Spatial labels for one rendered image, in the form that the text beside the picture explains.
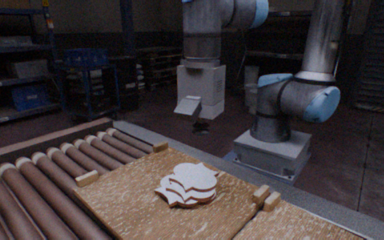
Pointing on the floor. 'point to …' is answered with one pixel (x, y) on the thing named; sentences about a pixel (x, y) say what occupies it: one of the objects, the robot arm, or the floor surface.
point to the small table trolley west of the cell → (87, 94)
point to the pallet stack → (159, 65)
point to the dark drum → (129, 81)
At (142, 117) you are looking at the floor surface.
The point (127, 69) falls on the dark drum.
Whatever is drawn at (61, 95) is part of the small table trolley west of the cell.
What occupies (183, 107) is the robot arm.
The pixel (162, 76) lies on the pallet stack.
